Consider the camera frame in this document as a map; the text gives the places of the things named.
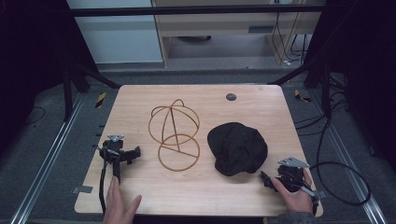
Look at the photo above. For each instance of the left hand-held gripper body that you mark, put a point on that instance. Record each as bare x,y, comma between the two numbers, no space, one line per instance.
112,152

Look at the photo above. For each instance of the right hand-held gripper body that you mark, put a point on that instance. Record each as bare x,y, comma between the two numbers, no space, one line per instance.
292,175

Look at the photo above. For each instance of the black hat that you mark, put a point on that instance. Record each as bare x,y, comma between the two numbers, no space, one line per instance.
238,147

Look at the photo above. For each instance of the person's right hand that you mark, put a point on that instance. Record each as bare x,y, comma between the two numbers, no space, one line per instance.
299,202

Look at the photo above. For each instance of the person's left hand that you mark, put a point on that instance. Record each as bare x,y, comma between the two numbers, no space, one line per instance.
117,208

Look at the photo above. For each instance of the grey tape strip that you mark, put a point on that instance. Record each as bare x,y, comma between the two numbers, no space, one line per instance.
82,189
321,194

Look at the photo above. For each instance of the yellow black striped tape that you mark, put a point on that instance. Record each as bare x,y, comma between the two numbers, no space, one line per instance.
100,100
301,96

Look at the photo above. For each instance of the grey round table grommet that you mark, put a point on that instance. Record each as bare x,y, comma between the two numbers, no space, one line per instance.
231,96

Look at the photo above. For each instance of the white cabinet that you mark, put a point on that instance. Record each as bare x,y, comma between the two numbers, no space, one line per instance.
118,37

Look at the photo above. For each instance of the black curtain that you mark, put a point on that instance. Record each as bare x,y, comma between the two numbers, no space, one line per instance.
31,62
364,62

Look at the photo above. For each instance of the dark oval object under desk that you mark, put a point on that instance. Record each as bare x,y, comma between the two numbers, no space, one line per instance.
194,39

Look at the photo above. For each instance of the light wooden desk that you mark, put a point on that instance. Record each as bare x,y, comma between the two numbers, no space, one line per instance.
218,23

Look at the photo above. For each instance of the silver metal floor rail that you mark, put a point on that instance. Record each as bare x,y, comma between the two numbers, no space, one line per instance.
351,161
53,155

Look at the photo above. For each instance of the black metal frame stand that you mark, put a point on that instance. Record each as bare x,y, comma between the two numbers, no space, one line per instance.
325,90
67,93

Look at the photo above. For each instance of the black horizontal frame bar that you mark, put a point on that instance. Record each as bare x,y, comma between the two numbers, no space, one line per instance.
186,11

